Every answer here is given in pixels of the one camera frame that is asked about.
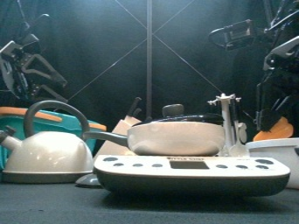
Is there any white plastic bowl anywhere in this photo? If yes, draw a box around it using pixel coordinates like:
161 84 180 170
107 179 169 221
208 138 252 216
244 136 299 190

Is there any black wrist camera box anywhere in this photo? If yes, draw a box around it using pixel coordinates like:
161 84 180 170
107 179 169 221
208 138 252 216
208 18 267 52

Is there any white toy pot grey handle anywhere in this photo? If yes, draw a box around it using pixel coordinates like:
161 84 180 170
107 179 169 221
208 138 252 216
81 120 228 158

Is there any white toy spoon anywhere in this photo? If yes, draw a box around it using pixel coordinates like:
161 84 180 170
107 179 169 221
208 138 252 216
228 115 248 158

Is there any white utensil rack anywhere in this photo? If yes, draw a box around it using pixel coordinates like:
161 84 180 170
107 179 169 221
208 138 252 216
207 93 243 158

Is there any grey metal frame pole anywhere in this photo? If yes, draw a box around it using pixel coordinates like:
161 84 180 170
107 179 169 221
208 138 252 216
144 0 155 121

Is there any grey plastic round base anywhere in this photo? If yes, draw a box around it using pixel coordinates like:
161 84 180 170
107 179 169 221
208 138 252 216
75 172 103 188

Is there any beige toy knife block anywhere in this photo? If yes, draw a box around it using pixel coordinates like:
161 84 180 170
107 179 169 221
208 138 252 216
92 115 144 158

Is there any white toy kettle grey handle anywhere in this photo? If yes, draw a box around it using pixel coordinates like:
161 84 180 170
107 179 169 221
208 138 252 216
0 100 95 185

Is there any orange toy squash half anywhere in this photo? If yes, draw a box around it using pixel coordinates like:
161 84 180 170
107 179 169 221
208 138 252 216
252 115 295 143

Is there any thin diagonal brace wire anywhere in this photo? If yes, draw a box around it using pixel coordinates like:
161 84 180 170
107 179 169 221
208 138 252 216
113 0 224 94
68 0 196 102

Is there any black pot lid with knob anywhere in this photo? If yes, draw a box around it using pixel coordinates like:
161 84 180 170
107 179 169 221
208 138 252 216
132 103 225 127

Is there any white toy induction cooktop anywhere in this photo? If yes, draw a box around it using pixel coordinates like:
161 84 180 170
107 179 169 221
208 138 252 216
92 154 292 198

